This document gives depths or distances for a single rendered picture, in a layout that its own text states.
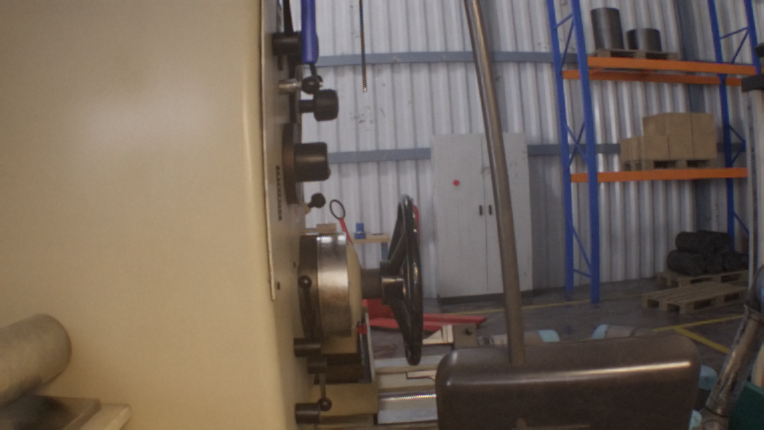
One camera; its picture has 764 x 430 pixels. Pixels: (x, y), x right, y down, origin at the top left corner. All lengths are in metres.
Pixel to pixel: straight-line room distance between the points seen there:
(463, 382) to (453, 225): 7.56
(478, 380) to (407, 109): 8.18
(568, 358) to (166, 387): 0.57
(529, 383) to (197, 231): 0.49
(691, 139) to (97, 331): 8.20
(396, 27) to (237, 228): 8.27
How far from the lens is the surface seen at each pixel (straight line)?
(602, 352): 0.80
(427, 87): 8.95
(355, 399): 1.93
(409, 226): 1.31
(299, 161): 1.17
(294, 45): 1.05
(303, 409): 1.12
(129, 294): 0.98
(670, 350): 0.81
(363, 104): 8.90
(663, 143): 8.51
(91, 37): 1.02
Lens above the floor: 1.50
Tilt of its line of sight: 2 degrees down
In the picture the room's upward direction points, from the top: 3 degrees counter-clockwise
